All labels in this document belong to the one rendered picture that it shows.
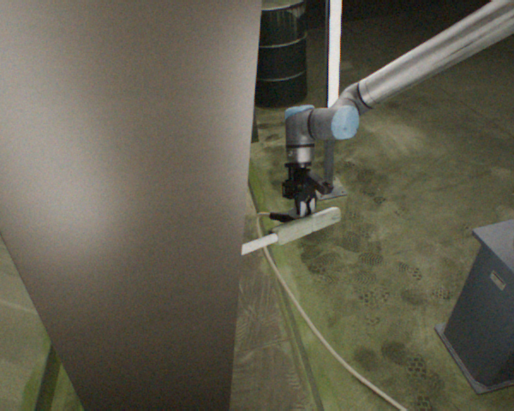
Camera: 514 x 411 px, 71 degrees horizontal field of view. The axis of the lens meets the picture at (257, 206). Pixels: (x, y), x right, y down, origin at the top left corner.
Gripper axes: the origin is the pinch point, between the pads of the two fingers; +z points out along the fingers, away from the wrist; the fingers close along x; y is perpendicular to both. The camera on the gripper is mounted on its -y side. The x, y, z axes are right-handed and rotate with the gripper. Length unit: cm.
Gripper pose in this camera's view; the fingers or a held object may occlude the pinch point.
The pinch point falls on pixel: (307, 223)
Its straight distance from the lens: 118.1
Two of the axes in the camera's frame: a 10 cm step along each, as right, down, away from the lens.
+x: -7.0, 1.8, -6.9
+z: 0.5, 9.8, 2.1
